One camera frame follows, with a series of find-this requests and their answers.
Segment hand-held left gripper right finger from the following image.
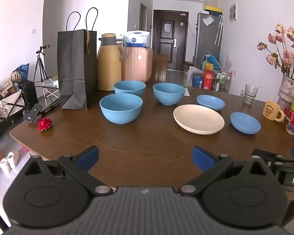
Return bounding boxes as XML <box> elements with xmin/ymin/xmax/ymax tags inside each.
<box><xmin>178</xmin><ymin>146</ymin><xmax>273</xmax><ymax>197</ymax></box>

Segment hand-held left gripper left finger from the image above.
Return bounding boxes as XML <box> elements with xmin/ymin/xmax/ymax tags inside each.
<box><xmin>22</xmin><ymin>146</ymin><xmax>112</xmax><ymax>197</ymax></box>

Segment cream plate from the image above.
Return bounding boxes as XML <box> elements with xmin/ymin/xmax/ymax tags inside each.
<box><xmin>173</xmin><ymin>104</ymin><xmax>225</xmax><ymax>135</ymax></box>

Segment blue plate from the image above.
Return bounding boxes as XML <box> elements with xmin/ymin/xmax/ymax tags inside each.
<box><xmin>197</xmin><ymin>94</ymin><xmax>226</xmax><ymax>111</ymax></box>
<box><xmin>230</xmin><ymin>112</ymin><xmax>262</xmax><ymax>135</ymax></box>

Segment blue bowl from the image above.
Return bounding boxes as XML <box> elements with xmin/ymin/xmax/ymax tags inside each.
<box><xmin>113</xmin><ymin>80</ymin><xmax>147</xmax><ymax>98</ymax></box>
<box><xmin>99</xmin><ymin>93</ymin><xmax>143</xmax><ymax>124</ymax></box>
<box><xmin>152</xmin><ymin>83</ymin><xmax>186</xmax><ymax>106</ymax></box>

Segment yellow bear mug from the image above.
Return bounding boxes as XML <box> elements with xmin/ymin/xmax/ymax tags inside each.
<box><xmin>263</xmin><ymin>101</ymin><xmax>285</xmax><ymax>123</ymax></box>

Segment red ribbon bow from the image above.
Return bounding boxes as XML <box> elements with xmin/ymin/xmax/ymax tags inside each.
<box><xmin>37</xmin><ymin>118</ymin><xmax>53</xmax><ymax>132</ymax></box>

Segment grey ceramic vase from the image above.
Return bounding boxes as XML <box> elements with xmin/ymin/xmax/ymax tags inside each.
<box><xmin>277</xmin><ymin>75</ymin><xmax>294</xmax><ymax>110</ymax></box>

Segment glass cup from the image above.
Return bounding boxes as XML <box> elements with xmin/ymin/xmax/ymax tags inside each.
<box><xmin>244</xmin><ymin>84</ymin><xmax>259</xmax><ymax>105</ymax></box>

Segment black phone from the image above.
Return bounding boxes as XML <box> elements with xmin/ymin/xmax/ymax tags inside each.
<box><xmin>24</xmin><ymin>104</ymin><xmax>44</xmax><ymax>123</ymax></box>

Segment white shoe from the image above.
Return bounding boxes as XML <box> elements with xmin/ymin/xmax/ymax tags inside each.
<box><xmin>7</xmin><ymin>151</ymin><xmax>20</xmax><ymax>169</ymax></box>
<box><xmin>0</xmin><ymin>158</ymin><xmax>11</xmax><ymax>175</ymax></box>

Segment blue box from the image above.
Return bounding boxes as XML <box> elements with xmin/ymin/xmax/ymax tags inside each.
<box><xmin>192</xmin><ymin>73</ymin><xmax>204</xmax><ymax>88</ymax></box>

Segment red box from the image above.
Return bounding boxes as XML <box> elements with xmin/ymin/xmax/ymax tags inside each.
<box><xmin>203</xmin><ymin>69</ymin><xmax>215</xmax><ymax>90</ymax></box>

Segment white folding table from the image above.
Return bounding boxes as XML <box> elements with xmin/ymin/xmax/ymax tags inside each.
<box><xmin>35</xmin><ymin>76</ymin><xmax>61</xmax><ymax>106</ymax></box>

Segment black paper bag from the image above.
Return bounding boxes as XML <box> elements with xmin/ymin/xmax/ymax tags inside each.
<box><xmin>57</xmin><ymin>7</ymin><xmax>99</xmax><ymax>110</ymax></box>

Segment black trolley case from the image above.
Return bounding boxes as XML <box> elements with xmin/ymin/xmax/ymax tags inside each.
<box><xmin>17</xmin><ymin>80</ymin><xmax>39</xmax><ymax>110</ymax></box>

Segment white plastic bag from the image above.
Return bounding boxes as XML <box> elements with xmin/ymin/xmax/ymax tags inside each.
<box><xmin>185</xmin><ymin>66</ymin><xmax>204</xmax><ymax>87</ymax></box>

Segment white canvas cart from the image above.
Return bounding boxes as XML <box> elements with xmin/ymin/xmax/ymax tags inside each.
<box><xmin>0</xmin><ymin>90</ymin><xmax>25</xmax><ymax>123</ymax></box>

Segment tan thermos jug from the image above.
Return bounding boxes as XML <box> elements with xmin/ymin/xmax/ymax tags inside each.
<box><xmin>97</xmin><ymin>33</ymin><xmax>127</xmax><ymax>91</ymax></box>

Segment blue gift bag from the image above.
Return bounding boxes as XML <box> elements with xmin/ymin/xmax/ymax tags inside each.
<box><xmin>202</xmin><ymin>51</ymin><xmax>221</xmax><ymax>71</ymax></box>

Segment pink flower bouquet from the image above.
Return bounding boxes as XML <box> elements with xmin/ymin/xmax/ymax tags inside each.
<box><xmin>257</xmin><ymin>23</ymin><xmax>294</xmax><ymax>81</ymax></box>

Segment pink suitcase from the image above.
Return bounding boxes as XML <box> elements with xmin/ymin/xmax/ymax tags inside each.
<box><xmin>121</xmin><ymin>46</ymin><xmax>153</xmax><ymax>83</ymax></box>

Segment grey refrigerator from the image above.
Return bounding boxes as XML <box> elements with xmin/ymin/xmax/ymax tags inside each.
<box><xmin>195</xmin><ymin>11</ymin><xmax>222</xmax><ymax>62</ymax></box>

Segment dark wooden door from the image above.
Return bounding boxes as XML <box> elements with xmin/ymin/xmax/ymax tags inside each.
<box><xmin>153</xmin><ymin>10</ymin><xmax>189</xmax><ymax>71</ymax></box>

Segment tissue pack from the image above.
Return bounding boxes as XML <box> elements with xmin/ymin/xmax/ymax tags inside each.
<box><xmin>124</xmin><ymin>31</ymin><xmax>152</xmax><ymax>47</ymax></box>

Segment white umbrella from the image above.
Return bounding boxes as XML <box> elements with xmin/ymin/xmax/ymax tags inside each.
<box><xmin>215</xmin><ymin>15</ymin><xmax>223</xmax><ymax>46</ymax></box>

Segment wire storage rack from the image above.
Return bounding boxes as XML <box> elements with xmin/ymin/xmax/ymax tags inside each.
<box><xmin>213</xmin><ymin>71</ymin><xmax>233</xmax><ymax>93</ymax></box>

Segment camera tripod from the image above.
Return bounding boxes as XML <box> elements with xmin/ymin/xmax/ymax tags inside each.
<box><xmin>34</xmin><ymin>44</ymin><xmax>51</xmax><ymax>84</ymax></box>

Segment wall electrical panel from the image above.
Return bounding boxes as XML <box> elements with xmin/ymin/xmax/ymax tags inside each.
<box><xmin>229</xmin><ymin>2</ymin><xmax>238</xmax><ymax>23</ymax></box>

